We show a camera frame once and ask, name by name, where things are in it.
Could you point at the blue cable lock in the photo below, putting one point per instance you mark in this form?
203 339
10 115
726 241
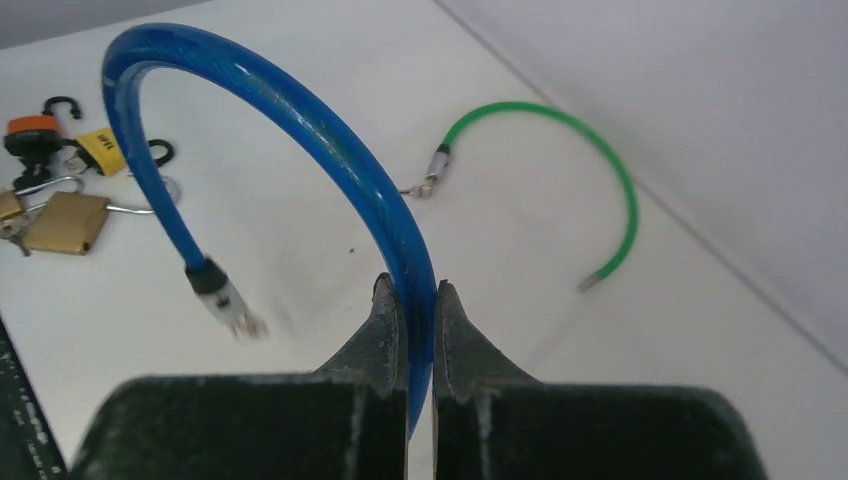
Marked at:
316 128

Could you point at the green lock silver keys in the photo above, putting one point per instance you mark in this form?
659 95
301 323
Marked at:
421 191

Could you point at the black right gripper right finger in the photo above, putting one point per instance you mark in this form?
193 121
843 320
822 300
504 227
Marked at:
493 420

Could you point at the small brass padlock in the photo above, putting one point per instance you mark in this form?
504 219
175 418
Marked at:
12 206

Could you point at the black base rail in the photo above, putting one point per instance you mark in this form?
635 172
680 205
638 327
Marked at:
28 447

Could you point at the large brass padlock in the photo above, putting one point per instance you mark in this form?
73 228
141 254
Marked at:
70 223

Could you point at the yellow tag padlock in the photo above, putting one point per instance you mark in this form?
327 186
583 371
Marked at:
98 151

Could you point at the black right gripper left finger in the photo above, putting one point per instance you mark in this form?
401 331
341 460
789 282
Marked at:
345 420

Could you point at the orange black padlock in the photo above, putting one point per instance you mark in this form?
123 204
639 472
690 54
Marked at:
35 139

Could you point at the green cable lock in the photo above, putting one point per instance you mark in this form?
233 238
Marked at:
441 160

